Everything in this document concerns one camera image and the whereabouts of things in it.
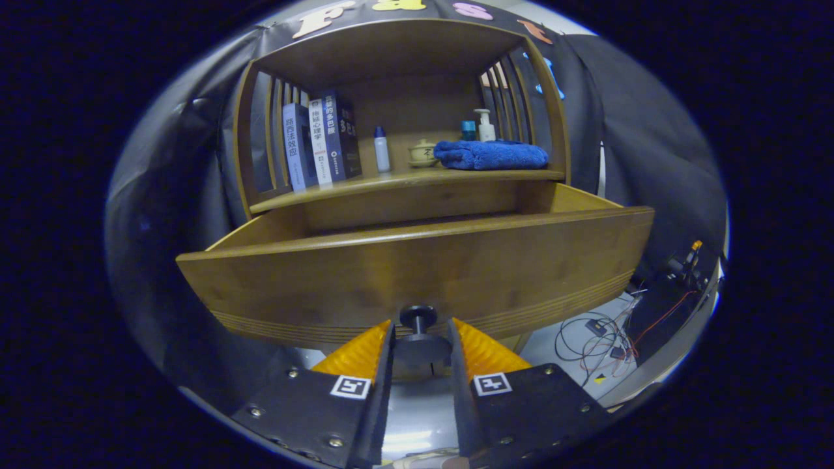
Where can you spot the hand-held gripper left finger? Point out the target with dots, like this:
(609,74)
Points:
(383,391)

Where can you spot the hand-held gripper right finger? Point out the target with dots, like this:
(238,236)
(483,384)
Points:
(459,397)

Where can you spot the black drawer knob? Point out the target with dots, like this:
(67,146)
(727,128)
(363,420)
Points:
(418,317)

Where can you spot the wooden drawer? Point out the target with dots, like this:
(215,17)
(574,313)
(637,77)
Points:
(391,273)

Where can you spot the wooden countertop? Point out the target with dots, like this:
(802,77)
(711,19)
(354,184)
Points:
(365,182)

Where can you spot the wooden cabinet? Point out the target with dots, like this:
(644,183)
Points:
(391,52)

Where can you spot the dark equipment with orange part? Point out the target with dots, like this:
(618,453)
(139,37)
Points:
(658,312)

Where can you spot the white bottle blue cap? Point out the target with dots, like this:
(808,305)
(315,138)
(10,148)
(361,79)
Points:
(382,153)

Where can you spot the beige lidded teacup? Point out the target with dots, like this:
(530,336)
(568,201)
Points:
(422,155)

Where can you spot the blue folded towel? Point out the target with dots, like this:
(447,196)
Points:
(488,155)

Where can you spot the white spine book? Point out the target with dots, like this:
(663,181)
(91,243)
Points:
(319,143)

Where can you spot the dark blue book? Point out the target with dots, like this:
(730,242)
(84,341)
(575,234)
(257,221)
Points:
(339,137)

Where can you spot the light blue book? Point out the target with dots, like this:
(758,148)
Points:
(293,146)

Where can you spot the white pump bottle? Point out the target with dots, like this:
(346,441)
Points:
(486,131)

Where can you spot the teal bottle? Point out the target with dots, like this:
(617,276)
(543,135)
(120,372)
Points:
(468,130)

